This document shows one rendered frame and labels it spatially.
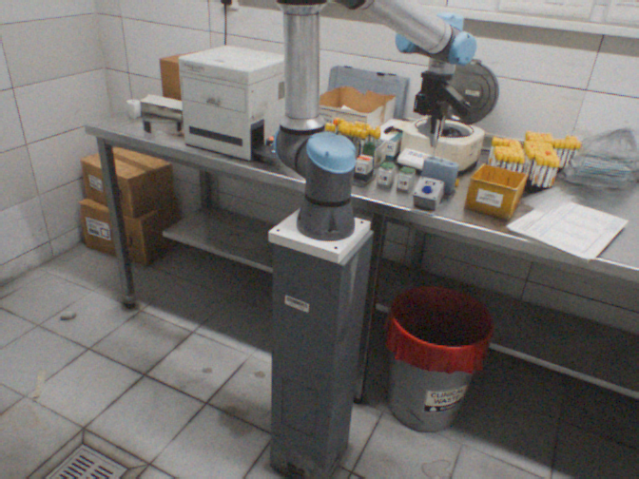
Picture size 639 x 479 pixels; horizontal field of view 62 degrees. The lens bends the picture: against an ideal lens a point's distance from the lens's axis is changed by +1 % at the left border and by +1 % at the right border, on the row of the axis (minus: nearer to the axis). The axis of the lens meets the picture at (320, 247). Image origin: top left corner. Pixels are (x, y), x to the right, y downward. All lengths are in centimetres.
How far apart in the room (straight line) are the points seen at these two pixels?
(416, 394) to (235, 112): 114
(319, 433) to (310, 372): 23
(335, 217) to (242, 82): 64
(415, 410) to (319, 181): 103
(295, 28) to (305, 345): 80
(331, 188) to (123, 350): 141
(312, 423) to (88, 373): 103
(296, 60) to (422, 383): 114
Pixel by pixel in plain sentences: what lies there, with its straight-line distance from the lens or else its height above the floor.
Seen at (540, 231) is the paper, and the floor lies 89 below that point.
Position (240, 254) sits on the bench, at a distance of 245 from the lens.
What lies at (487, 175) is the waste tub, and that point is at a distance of 171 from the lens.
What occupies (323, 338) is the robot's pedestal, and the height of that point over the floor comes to 63.
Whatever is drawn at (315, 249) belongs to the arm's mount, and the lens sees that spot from 128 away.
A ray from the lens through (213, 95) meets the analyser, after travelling 183.
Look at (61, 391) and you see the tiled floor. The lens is 231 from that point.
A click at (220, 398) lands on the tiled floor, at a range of 215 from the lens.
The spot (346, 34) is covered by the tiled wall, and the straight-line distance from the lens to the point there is 226.
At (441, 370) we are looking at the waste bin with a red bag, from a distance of 183.
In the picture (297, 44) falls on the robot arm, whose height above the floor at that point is 133.
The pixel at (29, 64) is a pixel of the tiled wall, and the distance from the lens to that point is 284.
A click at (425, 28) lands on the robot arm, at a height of 138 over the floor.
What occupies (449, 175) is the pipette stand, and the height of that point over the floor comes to 95.
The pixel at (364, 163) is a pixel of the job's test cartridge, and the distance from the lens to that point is 167.
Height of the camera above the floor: 156
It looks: 31 degrees down
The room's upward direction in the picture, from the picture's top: 4 degrees clockwise
